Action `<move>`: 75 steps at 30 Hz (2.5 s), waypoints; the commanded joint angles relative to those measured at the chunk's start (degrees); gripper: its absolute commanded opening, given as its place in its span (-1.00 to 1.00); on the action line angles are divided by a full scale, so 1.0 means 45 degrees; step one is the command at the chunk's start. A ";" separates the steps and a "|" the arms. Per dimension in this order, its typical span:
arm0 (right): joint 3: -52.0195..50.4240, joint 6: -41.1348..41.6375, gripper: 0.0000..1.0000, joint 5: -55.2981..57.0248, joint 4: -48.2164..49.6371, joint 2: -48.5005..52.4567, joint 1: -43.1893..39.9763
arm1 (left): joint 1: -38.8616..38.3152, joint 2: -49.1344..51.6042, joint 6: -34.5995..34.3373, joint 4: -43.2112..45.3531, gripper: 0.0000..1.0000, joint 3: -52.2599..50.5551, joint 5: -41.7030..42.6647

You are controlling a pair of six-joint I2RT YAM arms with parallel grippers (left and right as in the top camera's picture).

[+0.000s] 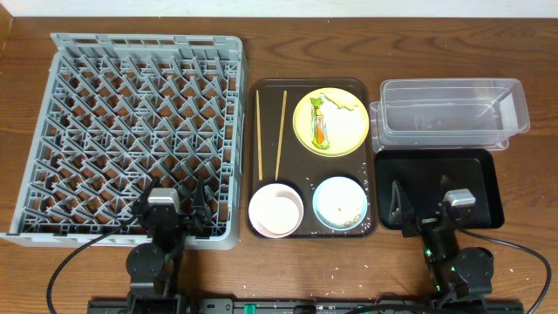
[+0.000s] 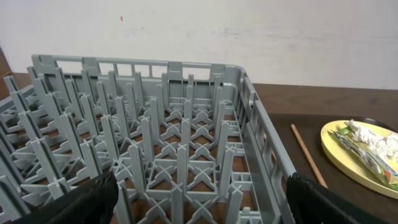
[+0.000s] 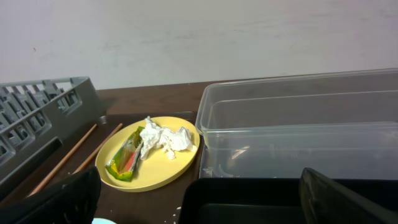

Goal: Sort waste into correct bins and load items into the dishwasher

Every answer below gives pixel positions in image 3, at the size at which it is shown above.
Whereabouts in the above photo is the light blue bowl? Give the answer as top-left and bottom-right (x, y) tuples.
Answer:
(91, 218), (116, 224)

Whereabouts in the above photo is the white napkin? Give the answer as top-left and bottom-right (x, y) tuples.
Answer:
(139, 116), (197, 160)

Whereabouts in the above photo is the brown serving tray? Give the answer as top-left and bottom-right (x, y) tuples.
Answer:
(1, 114), (200, 224)

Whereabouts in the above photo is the black plastic bin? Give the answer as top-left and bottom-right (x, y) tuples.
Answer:
(178, 178), (397, 223)

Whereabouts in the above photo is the green orange snack wrapper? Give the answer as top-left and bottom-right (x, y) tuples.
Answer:
(105, 126), (144, 182)

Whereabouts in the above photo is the grey dishwasher rack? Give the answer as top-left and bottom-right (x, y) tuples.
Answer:
(1, 77), (105, 198)

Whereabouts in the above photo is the clear plastic bin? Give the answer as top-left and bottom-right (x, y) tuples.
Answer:
(195, 68), (397, 180)

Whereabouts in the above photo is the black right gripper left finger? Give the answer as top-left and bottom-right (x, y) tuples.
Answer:
(1, 167), (101, 224)

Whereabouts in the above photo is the yellow plate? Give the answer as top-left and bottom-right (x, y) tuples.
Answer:
(95, 118), (198, 192)

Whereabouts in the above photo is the wooden chopstick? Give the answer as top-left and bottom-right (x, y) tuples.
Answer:
(73, 123), (123, 174)
(27, 124), (97, 197)

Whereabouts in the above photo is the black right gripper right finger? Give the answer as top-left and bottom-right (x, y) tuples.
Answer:
(299, 168), (397, 223)

